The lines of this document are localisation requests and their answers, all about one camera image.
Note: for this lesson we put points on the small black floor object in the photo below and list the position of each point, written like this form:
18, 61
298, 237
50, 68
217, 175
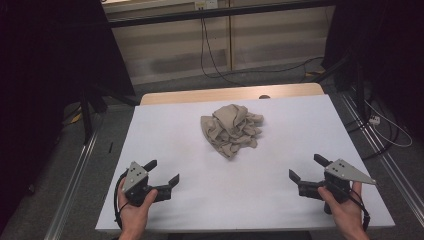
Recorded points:
110, 147

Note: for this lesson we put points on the white table mat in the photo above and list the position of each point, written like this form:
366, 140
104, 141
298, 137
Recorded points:
206, 200

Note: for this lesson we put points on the yellow floor tape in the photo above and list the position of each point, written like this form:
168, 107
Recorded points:
316, 72
76, 118

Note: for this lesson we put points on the wooden table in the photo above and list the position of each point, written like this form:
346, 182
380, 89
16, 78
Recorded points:
200, 95

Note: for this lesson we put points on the white power strip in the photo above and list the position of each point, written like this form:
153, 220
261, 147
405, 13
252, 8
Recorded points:
374, 120

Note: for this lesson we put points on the black horizontal bar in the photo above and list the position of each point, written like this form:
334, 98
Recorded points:
216, 12

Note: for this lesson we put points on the person's left hand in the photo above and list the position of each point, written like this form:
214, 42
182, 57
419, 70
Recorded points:
133, 216

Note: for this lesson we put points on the light wooden cabinet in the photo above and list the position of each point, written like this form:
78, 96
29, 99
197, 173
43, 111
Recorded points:
273, 43

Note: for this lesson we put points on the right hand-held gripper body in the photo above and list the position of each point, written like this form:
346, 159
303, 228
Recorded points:
336, 185

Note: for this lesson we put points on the person's right hand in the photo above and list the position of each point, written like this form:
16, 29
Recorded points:
346, 213

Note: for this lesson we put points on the dark table grommet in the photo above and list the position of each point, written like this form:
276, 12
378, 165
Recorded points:
264, 97

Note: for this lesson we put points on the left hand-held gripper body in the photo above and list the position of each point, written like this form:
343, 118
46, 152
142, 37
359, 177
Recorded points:
135, 180

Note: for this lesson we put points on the white wall socket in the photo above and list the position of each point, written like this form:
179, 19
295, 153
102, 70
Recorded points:
206, 4

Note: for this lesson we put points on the black metal stand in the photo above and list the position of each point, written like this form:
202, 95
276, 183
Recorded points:
86, 120
358, 90

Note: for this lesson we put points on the beige pants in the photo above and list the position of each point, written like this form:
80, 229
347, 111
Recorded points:
230, 130

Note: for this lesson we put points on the aluminium floor rail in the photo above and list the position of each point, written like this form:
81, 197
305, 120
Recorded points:
396, 176
71, 190

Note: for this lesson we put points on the black curtain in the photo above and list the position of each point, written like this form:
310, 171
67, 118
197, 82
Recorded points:
383, 50
50, 66

